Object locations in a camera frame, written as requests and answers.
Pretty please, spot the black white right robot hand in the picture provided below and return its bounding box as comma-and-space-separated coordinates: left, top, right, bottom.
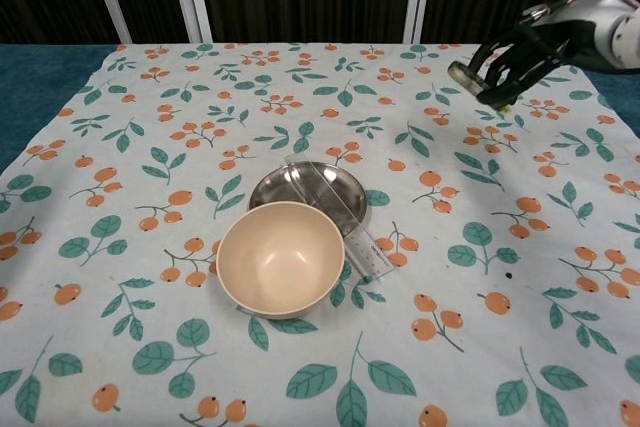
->
471, 0, 633, 109

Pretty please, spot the small grey-green object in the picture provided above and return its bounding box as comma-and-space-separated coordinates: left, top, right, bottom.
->
447, 60, 515, 114

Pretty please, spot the clear plastic ruler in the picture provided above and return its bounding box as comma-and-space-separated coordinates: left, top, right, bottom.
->
281, 153, 402, 285

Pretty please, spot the round stainless steel plate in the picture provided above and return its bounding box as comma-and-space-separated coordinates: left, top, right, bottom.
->
247, 160, 370, 239

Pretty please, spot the beige bowl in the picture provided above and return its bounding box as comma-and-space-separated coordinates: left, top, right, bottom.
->
215, 200, 347, 322

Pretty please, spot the floral orange green tablecloth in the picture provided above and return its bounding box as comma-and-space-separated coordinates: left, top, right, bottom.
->
0, 41, 640, 427

